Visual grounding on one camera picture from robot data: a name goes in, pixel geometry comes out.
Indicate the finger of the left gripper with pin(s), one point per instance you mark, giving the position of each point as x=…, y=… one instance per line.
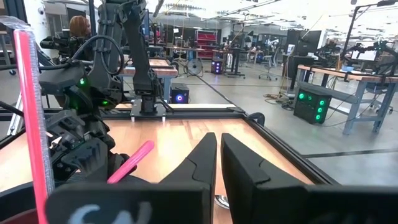
x=116, y=160
x=84, y=165

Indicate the black computer blue light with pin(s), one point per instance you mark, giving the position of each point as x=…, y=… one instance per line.
x=179, y=93

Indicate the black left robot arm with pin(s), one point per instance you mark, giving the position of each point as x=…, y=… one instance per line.
x=141, y=62

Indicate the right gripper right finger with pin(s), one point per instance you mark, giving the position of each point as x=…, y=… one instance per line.
x=264, y=199

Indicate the red shelf unit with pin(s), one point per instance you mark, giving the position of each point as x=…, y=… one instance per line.
x=206, y=43

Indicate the floor fan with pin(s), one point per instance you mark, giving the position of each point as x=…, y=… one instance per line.
x=194, y=67

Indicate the computer monitor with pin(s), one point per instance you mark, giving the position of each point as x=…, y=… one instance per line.
x=364, y=55

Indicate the grey office chair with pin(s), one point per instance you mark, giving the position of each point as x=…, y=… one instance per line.
x=269, y=63

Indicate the black computer purple lights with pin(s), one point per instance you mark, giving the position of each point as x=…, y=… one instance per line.
x=216, y=67

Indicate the black metal table frame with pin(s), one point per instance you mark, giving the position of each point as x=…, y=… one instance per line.
x=186, y=115

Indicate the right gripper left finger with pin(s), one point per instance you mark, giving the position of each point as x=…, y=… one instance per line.
x=186, y=202

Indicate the aluminium rail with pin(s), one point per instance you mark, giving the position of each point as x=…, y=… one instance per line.
x=15, y=116

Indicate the black computer green lights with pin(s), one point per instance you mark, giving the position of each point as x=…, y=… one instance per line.
x=311, y=107

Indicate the red drinking straw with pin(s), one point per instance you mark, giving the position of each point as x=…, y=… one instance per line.
x=29, y=124

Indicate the person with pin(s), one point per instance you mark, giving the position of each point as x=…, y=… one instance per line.
x=79, y=26

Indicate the wooden workbench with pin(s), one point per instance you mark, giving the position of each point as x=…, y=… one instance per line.
x=163, y=72
x=357, y=76

